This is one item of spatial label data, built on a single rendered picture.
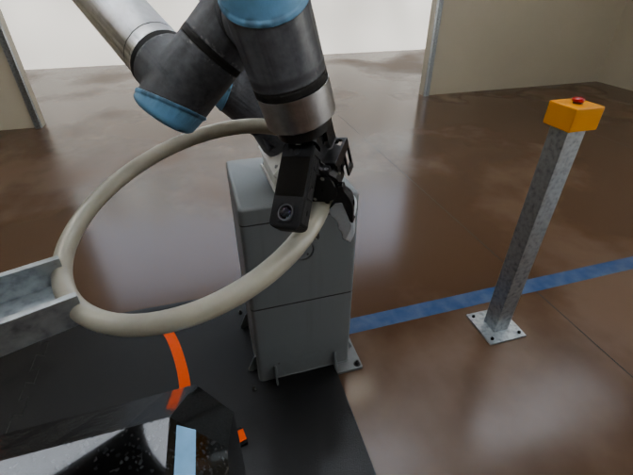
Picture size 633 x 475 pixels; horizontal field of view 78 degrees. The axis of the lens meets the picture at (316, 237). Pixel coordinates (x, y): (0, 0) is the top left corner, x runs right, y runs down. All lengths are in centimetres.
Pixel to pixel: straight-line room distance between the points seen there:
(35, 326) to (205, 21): 45
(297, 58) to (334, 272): 108
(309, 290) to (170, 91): 104
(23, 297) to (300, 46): 55
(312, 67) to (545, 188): 134
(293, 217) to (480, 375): 155
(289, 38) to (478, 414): 161
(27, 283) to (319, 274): 94
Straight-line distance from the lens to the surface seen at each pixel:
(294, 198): 49
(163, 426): 76
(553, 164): 166
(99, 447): 78
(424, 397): 179
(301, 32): 44
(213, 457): 78
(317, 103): 47
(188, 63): 55
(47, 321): 64
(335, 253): 138
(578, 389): 207
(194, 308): 51
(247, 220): 123
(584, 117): 161
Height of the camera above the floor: 145
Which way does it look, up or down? 34 degrees down
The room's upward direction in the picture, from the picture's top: straight up
